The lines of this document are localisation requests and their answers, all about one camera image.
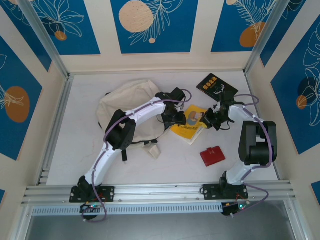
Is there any yellow paperback book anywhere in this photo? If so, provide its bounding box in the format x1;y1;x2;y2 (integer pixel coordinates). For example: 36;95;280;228
169;104;207;146

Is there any black book deer print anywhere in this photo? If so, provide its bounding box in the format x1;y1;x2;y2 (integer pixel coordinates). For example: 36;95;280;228
196;73;239;102

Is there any red leather pencil case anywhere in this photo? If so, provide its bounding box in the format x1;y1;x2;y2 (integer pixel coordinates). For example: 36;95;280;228
199;145;226;167

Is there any cream canvas backpack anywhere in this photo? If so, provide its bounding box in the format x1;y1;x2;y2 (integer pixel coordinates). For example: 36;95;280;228
96;79;166;165

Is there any aluminium side rail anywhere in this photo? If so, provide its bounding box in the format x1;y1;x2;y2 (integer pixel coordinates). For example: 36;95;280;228
243;71;283;181

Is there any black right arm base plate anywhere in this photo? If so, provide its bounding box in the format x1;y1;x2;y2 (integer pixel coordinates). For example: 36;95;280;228
202;183;250;201

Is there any aluminium mounting rail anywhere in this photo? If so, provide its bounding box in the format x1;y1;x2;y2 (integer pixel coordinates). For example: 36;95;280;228
21;180;297;207

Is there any aluminium frame post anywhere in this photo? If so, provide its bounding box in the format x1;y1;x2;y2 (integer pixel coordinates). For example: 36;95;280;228
18;0;73;80
244;0;288;76

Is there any white slotted cable duct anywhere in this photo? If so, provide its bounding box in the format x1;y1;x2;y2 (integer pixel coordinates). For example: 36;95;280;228
32;202;223;216

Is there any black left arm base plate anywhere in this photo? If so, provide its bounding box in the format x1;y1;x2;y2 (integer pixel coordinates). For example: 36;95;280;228
69;186;116;203

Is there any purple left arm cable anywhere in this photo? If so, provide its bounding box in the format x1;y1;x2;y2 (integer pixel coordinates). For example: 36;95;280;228
81;88;193;223

